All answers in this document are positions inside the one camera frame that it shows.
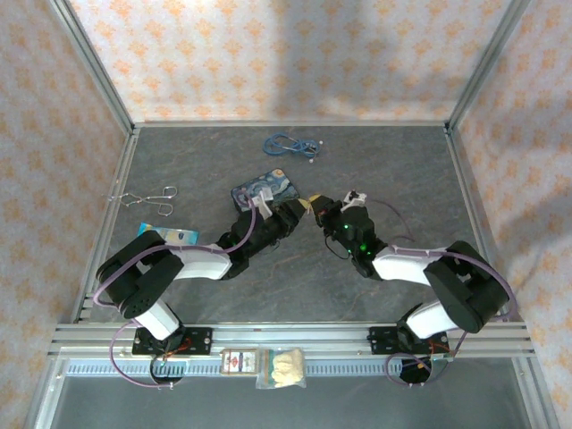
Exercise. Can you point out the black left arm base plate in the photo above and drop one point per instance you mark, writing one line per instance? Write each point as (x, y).
(196, 339)

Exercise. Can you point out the clear bag of yellow crackers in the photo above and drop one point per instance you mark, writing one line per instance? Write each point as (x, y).
(281, 368)

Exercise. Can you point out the starry night painted tin box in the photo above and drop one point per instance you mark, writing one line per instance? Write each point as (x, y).
(279, 183)

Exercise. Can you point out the aluminium table edge rail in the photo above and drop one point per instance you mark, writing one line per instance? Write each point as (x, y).
(473, 201)
(290, 124)
(111, 201)

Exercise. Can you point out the blue white snack packet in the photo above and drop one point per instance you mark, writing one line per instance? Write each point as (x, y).
(179, 234)

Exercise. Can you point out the aluminium frame post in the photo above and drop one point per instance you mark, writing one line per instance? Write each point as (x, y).
(487, 62)
(40, 402)
(536, 393)
(89, 62)

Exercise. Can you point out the playing card box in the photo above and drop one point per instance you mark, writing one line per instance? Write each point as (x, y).
(239, 362)

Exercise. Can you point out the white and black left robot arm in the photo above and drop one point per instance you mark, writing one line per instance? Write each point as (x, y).
(201, 266)

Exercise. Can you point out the metal scissor tongs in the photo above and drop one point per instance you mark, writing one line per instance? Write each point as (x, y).
(143, 199)

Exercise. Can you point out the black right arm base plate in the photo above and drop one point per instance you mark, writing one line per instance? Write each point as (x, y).
(384, 339)

